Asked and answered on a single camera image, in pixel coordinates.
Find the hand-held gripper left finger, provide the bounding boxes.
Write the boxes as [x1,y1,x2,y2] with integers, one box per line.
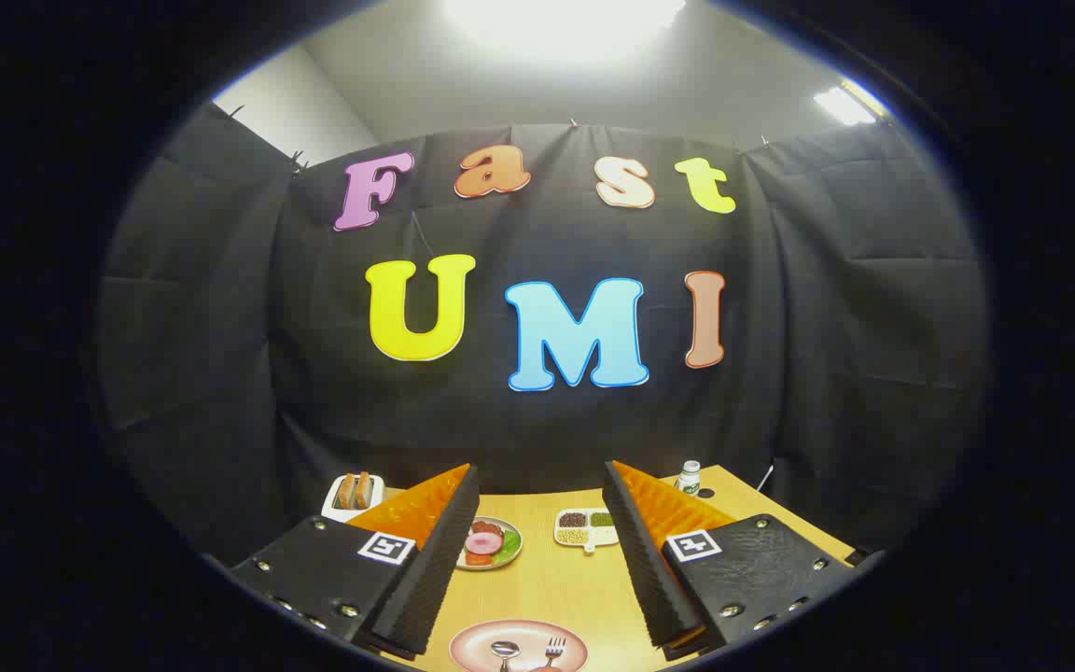
[230,464,481,656]

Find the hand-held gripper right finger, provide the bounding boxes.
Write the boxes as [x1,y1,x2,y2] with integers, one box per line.
[602,460,860,660]

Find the white divided bean dish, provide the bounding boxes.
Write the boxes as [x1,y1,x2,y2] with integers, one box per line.
[553,509,620,554]

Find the grey oval food plate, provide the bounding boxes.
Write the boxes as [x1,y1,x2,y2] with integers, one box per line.
[456,516,524,571]

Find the pink round plate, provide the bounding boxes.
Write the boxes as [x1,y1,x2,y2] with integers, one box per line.
[449,619,590,672]

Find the white toaster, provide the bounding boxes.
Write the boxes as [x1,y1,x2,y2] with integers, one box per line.
[321,472,386,522]

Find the rectangular ceiling light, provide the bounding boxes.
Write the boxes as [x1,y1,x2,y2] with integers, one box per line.
[813,79,888,127]

